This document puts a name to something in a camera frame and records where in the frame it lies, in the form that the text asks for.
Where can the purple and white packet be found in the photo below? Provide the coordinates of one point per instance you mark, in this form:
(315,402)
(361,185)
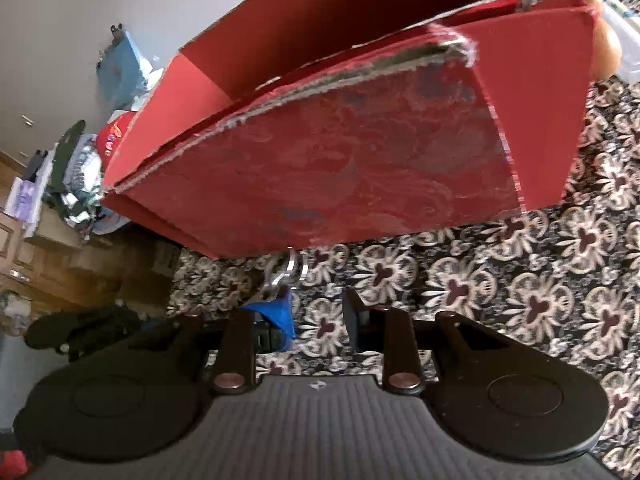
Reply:
(22,199)

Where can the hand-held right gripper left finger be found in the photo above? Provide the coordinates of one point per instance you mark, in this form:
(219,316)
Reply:
(279,316)

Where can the red printed cloth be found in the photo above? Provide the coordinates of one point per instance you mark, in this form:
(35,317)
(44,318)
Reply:
(112,137)

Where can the red cardboard box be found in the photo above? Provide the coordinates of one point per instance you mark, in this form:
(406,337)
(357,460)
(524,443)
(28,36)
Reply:
(350,160)

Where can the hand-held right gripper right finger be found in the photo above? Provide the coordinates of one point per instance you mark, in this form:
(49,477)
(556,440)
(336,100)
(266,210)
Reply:
(352,319)

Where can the light blue bag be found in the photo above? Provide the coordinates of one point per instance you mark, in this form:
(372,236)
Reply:
(120,67)

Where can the clear plastic container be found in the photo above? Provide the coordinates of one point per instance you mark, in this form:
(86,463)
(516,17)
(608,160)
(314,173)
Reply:
(629,45)

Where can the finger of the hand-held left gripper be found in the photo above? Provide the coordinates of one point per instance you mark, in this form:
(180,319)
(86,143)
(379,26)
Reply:
(80,330)

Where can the orange gourd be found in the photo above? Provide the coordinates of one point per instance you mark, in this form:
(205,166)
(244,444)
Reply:
(602,40)

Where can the pile of clothes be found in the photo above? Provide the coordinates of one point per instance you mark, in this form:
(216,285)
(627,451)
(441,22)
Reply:
(75,185)

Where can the wooden cabinet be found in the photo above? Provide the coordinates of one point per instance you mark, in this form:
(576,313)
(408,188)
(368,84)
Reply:
(55,270)

